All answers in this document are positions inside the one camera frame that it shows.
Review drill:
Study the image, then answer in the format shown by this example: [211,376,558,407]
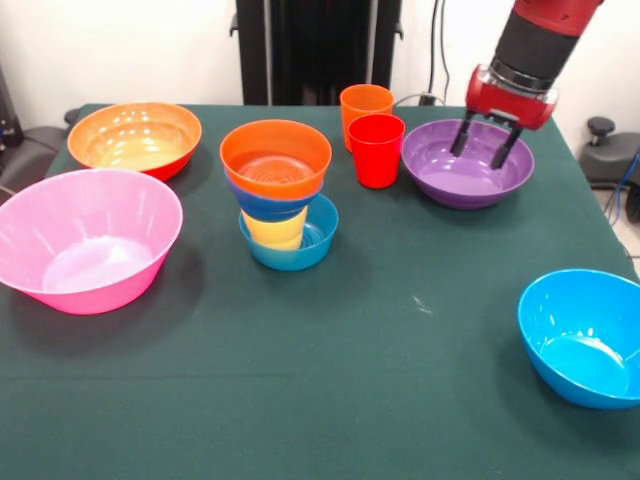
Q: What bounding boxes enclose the large pink bowl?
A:
[0,168,184,316]

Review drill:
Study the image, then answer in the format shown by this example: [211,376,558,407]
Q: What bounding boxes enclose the blue cable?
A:
[604,149,640,264]

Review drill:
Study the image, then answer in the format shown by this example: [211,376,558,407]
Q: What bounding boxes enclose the small dark blue bowl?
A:
[227,177,324,224]

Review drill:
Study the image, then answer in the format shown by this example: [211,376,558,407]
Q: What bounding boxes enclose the small light blue bowl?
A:
[237,193,340,272]

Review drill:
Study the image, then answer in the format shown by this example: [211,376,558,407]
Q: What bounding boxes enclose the orange cup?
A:
[339,83,395,152]

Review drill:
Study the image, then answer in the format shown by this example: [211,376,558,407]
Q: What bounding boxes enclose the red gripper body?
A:
[465,63,560,132]

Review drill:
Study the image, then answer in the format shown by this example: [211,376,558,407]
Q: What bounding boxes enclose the purple bowl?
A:
[400,118,536,211]

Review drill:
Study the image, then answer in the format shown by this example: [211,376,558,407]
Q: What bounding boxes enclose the yellow cup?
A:
[240,205,309,251]

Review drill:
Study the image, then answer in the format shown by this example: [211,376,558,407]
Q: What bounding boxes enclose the red cup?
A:
[348,113,406,190]

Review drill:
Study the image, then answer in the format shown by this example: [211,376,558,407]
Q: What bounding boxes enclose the small orange bowl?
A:
[219,119,333,201]

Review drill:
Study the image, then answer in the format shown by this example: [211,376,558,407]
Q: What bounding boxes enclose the dark green table cloth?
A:
[0,103,640,480]

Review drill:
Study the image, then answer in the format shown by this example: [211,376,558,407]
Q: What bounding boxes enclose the large light blue bowl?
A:
[517,268,640,411]

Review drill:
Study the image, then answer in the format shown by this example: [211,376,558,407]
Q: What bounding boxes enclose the black hanging cable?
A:
[428,0,452,107]

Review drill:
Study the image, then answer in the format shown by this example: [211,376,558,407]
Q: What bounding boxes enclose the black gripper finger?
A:
[490,122,524,170]
[449,110,476,156]

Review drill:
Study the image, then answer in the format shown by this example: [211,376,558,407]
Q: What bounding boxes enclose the large orange bowl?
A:
[67,101,203,182]

